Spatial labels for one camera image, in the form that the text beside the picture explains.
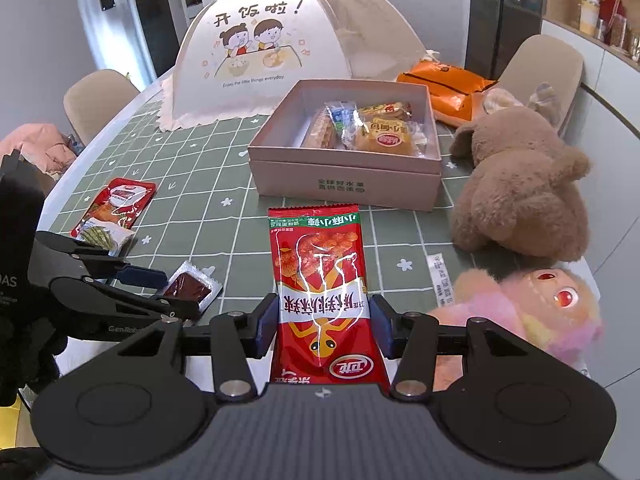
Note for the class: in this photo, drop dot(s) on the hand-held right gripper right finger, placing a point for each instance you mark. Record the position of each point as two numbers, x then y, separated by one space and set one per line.
384 330

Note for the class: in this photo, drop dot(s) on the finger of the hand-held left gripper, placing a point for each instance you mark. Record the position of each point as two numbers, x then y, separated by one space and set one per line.
100 295
145 276

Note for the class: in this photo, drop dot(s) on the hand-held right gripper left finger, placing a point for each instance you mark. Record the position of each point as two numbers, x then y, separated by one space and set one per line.
265 330

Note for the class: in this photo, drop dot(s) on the dark red clear sachet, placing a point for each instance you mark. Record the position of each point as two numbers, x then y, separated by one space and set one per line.
192 287

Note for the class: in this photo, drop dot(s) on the white green vegetable packet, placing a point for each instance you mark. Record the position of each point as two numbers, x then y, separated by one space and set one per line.
107 237

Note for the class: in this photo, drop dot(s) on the red spicy snack packet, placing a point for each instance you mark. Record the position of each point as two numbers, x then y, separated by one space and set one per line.
320 270

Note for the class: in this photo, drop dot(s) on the red chicken packet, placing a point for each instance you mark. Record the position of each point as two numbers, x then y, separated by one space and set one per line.
115 200

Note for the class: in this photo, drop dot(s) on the pink cardboard box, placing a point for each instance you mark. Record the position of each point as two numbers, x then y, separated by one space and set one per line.
340 180

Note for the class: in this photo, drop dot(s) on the round cake packet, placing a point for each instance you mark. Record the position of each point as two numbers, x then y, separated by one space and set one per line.
387 140

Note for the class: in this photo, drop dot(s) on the long clear cracker pack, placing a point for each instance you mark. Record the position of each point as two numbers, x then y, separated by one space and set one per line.
322 132

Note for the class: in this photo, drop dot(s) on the small blue white packet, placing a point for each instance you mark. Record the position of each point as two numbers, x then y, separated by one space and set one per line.
341 115

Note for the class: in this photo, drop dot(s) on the yellow red snack packet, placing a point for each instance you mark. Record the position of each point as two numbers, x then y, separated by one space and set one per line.
385 110

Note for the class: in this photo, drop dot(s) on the person's left hand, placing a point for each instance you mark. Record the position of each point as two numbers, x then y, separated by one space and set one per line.
35 355

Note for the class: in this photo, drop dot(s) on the pink cloth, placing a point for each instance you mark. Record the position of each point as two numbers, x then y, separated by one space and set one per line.
35 147

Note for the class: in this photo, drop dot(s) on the pink plush toy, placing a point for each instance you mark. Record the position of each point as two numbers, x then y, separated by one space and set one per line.
540 310

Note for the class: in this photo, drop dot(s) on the beige chair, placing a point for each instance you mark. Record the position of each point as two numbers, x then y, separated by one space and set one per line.
97 105
545 70

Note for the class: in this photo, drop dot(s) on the brown plush toy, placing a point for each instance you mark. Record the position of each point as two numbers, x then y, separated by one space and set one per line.
515 195

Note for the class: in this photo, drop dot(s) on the printed mesh food cover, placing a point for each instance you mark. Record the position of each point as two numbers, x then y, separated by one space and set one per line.
200 95

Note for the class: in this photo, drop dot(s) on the orange bag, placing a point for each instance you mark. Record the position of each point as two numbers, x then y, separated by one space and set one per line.
450 90

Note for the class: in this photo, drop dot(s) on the dark door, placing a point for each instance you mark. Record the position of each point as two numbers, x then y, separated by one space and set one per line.
150 15

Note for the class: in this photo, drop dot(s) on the glass door cabinet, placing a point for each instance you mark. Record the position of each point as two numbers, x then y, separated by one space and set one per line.
505 20

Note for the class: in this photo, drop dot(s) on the yellow white cup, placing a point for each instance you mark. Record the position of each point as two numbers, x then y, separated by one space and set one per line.
589 14

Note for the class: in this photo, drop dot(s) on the brown glass jar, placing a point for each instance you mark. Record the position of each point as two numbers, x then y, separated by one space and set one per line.
619 32

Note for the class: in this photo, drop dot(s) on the red bag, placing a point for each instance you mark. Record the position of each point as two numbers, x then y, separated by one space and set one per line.
611 7

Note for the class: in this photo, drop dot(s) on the wall control panel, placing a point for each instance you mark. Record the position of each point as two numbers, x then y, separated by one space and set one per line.
106 3

